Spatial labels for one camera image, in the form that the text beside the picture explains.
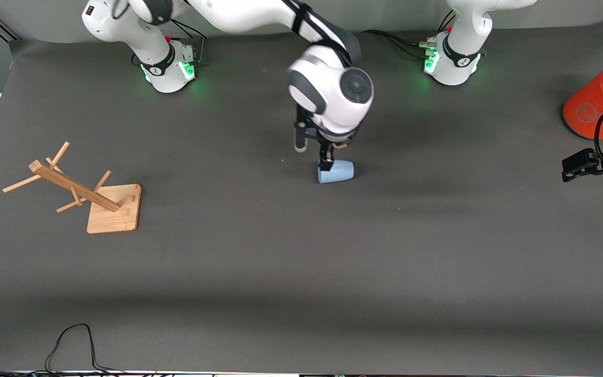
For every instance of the wooden cup rack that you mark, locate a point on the wooden cup rack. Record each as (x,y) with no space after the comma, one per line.
(115,214)

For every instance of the dark grey table mat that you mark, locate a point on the dark grey table mat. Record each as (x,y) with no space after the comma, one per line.
(301,262)

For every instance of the orange cylinder with grey lid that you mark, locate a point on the orange cylinder with grey lid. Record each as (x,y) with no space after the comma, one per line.
(594,99)

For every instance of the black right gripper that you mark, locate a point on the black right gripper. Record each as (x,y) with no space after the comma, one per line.
(326,152)

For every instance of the light blue cup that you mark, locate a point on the light blue cup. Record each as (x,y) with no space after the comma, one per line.
(341,173)

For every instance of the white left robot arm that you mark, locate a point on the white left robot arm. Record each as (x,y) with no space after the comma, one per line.
(464,31)

